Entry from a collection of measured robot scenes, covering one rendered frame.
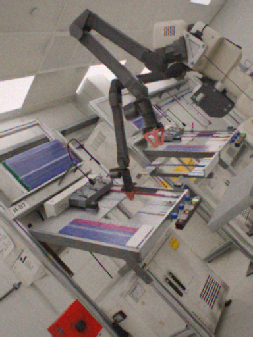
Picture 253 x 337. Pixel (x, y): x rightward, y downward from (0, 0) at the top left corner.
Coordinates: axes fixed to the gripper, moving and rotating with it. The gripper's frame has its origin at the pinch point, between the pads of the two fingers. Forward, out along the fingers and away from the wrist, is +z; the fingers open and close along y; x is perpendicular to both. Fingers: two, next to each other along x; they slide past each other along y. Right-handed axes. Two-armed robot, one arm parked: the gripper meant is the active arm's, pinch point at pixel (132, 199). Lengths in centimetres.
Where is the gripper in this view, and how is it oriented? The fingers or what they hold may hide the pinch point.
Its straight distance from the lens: 197.4
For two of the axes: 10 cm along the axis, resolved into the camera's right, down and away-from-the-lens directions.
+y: -4.9, 3.7, -7.9
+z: 2.2, 9.3, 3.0
